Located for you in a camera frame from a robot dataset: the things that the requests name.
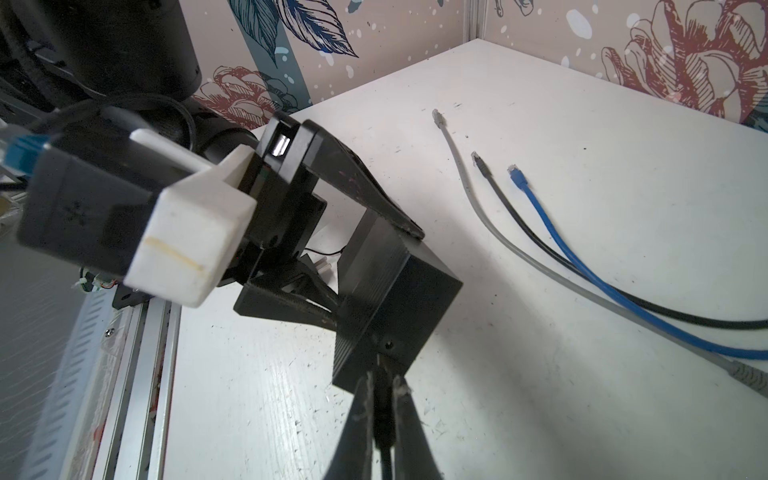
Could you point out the black network switch box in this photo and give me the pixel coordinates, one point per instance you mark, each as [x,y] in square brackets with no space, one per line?
[393,292]

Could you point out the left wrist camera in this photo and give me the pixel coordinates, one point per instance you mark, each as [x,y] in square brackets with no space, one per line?
[139,207]

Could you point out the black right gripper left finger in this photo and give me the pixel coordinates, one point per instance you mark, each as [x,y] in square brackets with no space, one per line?
[353,455]

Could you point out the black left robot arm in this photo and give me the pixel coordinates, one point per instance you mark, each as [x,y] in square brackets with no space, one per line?
[113,67]

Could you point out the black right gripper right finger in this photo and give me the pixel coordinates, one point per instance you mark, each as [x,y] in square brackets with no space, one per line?
[413,458]

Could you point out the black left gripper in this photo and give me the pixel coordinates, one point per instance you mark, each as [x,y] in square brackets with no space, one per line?
[277,284]

